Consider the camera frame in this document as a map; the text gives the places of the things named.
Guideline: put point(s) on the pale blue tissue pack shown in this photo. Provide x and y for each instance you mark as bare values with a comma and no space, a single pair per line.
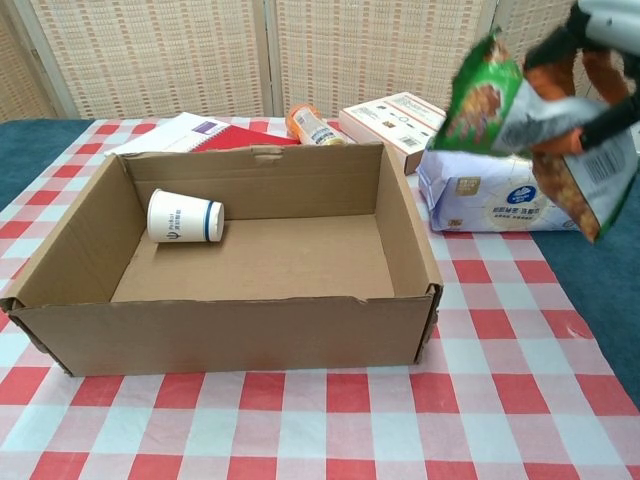
475,200

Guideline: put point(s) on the blue table cover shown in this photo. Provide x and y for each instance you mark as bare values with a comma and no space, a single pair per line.
600,300

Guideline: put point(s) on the open brown cardboard box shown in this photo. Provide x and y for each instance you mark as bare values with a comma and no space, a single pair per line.
225,340

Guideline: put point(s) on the red spiral notebook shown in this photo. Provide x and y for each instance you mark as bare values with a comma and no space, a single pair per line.
235,139

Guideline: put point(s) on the green snack bag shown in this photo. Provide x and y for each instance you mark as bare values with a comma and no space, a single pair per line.
480,105

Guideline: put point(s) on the woven folding screen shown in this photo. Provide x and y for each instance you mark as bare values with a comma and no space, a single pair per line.
150,60

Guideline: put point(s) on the small white paper cup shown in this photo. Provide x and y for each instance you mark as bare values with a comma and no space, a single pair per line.
182,217

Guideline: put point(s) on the silver right hand orange fingertips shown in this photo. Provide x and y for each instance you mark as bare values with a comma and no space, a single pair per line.
615,25

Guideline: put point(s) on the orange drink bottle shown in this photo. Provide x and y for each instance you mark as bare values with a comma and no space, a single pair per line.
310,127

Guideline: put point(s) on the red white checkered tablecloth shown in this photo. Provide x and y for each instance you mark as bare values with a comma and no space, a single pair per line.
300,425

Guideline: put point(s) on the white orange carton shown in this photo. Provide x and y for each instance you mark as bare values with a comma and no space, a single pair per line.
395,120

